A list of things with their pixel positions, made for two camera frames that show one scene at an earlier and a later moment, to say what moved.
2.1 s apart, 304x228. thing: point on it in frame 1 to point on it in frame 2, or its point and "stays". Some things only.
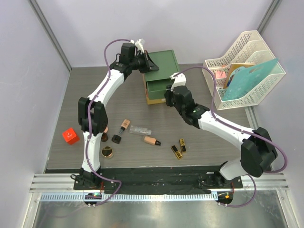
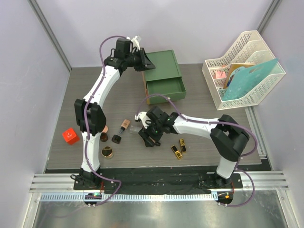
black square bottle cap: [116, 138] stays
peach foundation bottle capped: [151, 141] stays
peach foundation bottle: [124, 125] stays
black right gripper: [168, 96] to [145, 135]
